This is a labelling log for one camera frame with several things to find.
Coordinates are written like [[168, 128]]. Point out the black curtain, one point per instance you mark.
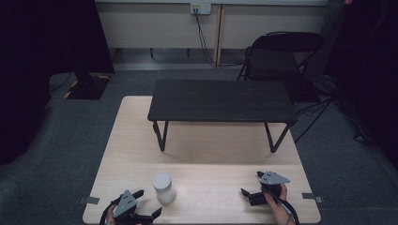
[[43, 68]]

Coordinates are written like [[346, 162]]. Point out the person's right hand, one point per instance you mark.
[[278, 207]]

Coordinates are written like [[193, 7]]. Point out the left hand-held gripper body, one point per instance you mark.
[[125, 204]]

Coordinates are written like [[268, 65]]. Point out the white jar with lid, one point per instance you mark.
[[164, 188]]

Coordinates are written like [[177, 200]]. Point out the black folding chair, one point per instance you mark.
[[275, 59]]

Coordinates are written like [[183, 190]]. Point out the person's left hand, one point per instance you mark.
[[110, 218]]

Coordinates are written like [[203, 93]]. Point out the white wall socket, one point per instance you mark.
[[200, 8]]

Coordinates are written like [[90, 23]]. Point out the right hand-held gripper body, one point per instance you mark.
[[271, 179]]

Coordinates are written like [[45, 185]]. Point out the grey tape piece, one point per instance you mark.
[[89, 200], [312, 197]]

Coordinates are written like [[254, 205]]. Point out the black tripod stand legs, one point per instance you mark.
[[313, 117]]

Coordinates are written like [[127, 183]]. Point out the small black table riser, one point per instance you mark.
[[221, 100]]

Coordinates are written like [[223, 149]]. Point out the dark curtain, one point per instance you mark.
[[366, 72]]

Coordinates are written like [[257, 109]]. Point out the light wooden upright strip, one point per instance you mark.
[[219, 34]]

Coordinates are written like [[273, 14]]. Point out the black stand base striped tape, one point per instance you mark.
[[87, 88]]

